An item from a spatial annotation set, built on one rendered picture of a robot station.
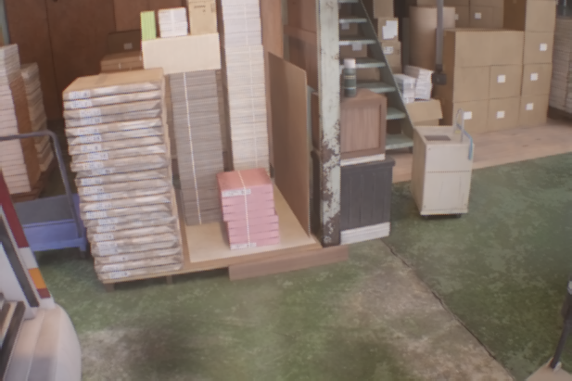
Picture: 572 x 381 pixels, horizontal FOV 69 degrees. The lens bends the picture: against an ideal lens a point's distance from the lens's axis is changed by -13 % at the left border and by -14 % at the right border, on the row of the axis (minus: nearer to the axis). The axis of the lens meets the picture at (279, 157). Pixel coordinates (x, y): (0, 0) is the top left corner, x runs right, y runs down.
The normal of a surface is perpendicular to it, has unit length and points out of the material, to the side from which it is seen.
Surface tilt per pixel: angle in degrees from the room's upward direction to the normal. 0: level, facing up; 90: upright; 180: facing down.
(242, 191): 90
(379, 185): 90
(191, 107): 90
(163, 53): 91
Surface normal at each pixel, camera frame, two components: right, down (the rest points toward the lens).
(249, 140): 0.24, 0.33
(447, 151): -0.07, 0.35
